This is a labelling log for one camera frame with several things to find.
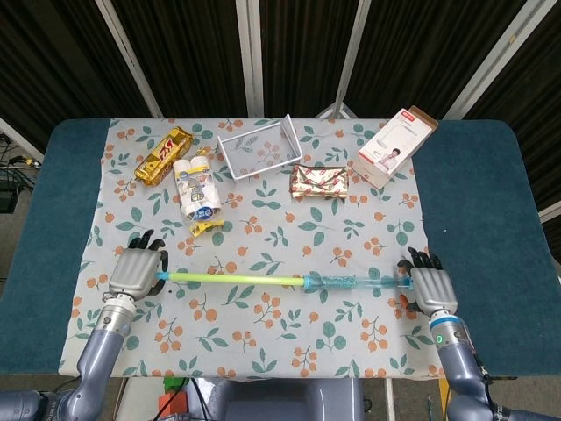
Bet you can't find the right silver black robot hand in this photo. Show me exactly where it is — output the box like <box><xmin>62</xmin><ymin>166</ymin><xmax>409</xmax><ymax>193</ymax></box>
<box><xmin>396</xmin><ymin>246</ymin><xmax>459</xmax><ymax>315</ymax></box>

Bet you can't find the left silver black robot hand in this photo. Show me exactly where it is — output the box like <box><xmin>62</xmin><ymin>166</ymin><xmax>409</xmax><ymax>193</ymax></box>
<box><xmin>107</xmin><ymin>228</ymin><xmax>171</xmax><ymax>302</ymax></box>

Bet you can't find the blue green telescopic stick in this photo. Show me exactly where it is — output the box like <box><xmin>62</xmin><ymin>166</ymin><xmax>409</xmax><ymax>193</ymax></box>
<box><xmin>155</xmin><ymin>270</ymin><xmax>416</xmax><ymax>294</ymax></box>

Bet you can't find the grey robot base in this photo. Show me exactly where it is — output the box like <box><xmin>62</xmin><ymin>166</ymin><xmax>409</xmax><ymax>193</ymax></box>
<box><xmin>221</xmin><ymin>379</ymin><xmax>365</xmax><ymax>421</ymax></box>

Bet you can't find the yellow clip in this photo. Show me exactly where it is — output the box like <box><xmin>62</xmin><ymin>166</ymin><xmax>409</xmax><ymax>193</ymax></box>
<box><xmin>188</xmin><ymin>219</ymin><xmax>225</xmax><ymax>239</ymax></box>

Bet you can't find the teal table cover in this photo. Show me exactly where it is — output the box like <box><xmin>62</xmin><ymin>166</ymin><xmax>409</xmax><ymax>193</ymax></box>
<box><xmin>0</xmin><ymin>118</ymin><xmax>561</xmax><ymax>379</ymax></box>

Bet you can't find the white table leg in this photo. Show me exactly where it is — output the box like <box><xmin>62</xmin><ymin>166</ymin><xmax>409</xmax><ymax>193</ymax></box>
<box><xmin>384</xmin><ymin>378</ymin><xmax>396</xmax><ymax>421</ymax></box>

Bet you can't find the gold snack package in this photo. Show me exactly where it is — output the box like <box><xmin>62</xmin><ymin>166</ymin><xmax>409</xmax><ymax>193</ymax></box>
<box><xmin>133</xmin><ymin>126</ymin><xmax>195</xmax><ymax>188</ymax></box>

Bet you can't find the orange block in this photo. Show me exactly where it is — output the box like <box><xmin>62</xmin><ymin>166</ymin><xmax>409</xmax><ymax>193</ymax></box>
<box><xmin>157</xmin><ymin>391</ymin><xmax>190</xmax><ymax>418</ymax></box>

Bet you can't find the white lamp box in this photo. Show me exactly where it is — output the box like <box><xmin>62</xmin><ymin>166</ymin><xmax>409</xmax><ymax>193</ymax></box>
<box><xmin>352</xmin><ymin>106</ymin><xmax>439</xmax><ymax>190</ymax></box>

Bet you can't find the black floor box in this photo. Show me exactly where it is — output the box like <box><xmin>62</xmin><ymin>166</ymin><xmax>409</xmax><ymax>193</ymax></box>
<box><xmin>0</xmin><ymin>182</ymin><xmax>19</xmax><ymax>215</ymax></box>

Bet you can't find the gold red patterned pouch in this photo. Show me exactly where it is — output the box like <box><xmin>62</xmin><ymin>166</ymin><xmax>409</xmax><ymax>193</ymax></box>
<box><xmin>288</xmin><ymin>163</ymin><xmax>351</xmax><ymax>200</ymax></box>

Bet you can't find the floral print tablecloth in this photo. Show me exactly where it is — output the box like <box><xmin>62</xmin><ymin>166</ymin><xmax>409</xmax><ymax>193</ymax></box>
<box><xmin>57</xmin><ymin>117</ymin><xmax>452</xmax><ymax>379</ymax></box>

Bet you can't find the black cable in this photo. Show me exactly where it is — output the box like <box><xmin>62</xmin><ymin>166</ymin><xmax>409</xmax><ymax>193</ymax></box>
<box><xmin>188</xmin><ymin>378</ymin><xmax>214</xmax><ymax>421</ymax></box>

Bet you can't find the white screen frame post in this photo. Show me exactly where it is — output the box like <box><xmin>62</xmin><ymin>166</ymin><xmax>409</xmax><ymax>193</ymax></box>
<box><xmin>335</xmin><ymin>0</ymin><xmax>373</xmax><ymax>111</ymax></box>
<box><xmin>0</xmin><ymin>117</ymin><xmax>45</xmax><ymax>162</ymax></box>
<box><xmin>235</xmin><ymin>0</ymin><xmax>265</xmax><ymax>118</ymax></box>
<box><xmin>95</xmin><ymin>0</ymin><xmax>164</xmax><ymax>119</ymax></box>
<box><xmin>442</xmin><ymin>0</ymin><xmax>543</xmax><ymax>120</ymax></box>

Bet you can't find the white wire mesh rack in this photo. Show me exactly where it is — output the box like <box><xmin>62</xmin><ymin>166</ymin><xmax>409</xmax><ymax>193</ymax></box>
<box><xmin>217</xmin><ymin>113</ymin><xmax>304</xmax><ymax>182</ymax></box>

